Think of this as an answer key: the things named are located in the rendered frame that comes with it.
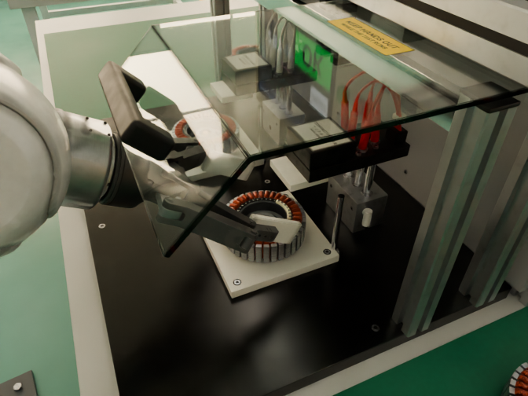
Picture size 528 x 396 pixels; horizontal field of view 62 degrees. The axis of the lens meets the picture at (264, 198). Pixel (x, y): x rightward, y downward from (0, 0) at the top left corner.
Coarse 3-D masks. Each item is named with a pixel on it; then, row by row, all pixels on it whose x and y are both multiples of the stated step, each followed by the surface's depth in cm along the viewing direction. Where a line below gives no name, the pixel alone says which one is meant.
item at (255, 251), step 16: (256, 192) 61; (272, 192) 61; (240, 208) 59; (256, 208) 61; (272, 208) 61; (288, 208) 58; (304, 224) 57; (256, 240) 54; (240, 256) 56; (256, 256) 55; (272, 256) 55; (288, 256) 56
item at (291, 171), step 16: (336, 144) 52; (352, 144) 52; (368, 144) 56; (384, 144) 56; (400, 144) 56; (272, 160) 56; (288, 160) 56; (304, 160) 52; (320, 160) 52; (336, 160) 53; (352, 160) 53; (368, 160) 55; (384, 160) 56; (288, 176) 54; (304, 176) 53; (320, 176) 53; (368, 176) 58; (368, 192) 60
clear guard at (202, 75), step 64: (128, 64) 41; (192, 64) 34; (256, 64) 34; (320, 64) 34; (384, 64) 34; (448, 64) 34; (192, 128) 29; (256, 128) 27; (320, 128) 27; (384, 128) 28; (192, 192) 27
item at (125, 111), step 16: (112, 64) 34; (112, 80) 33; (128, 80) 35; (112, 96) 31; (128, 96) 30; (112, 112) 30; (128, 112) 29; (128, 128) 28; (144, 128) 28; (160, 128) 30; (128, 144) 28; (144, 144) 29; (160, 144) 29; (160, 160) 30
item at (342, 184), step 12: (336, 180) 62; (348, 180) 62; (336, 192) 63; (348, 192) 60; (360, 192) 60; (372, 192) 60; (384, 192) 60; (336, 204) 64; (348, 204) 61; (360, 204) 59; (372, 204) 60; (384, 204) 61; (348, 216) 62; (360, 216) 60; (372, 216) 61; (348, 228) 63; (360, 228) 62
